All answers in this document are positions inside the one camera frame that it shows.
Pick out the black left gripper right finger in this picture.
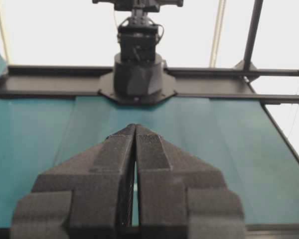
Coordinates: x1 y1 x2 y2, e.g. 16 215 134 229
135 124 246 239

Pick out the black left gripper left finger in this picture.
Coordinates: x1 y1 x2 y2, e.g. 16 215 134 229
10 124 135 239

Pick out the black aluminium frame rail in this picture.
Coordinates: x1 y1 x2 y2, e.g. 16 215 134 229
0 66 299 106

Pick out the black vertical frame post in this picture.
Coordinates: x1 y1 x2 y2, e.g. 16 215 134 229
243 0 263 71

